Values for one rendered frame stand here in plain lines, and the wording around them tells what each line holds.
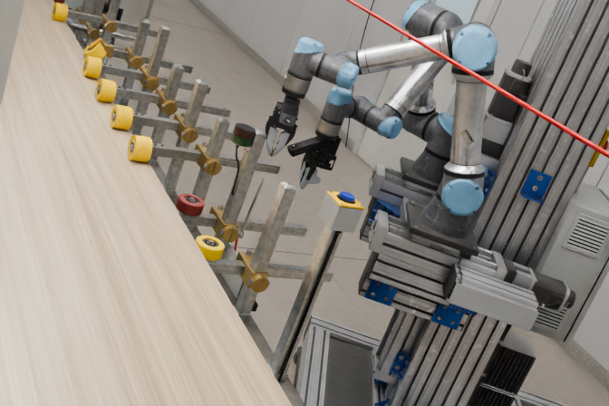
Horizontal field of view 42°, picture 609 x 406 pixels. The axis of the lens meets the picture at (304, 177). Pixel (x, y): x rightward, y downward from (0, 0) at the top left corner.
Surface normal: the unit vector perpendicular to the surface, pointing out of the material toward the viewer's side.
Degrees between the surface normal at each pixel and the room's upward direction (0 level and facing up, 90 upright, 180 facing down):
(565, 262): 90
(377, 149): 90
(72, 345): 0
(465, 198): 97
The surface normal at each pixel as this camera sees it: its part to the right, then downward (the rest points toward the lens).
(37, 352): 0.33, -0.88
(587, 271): -0.07, 0.32
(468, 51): -0.19, 0.15
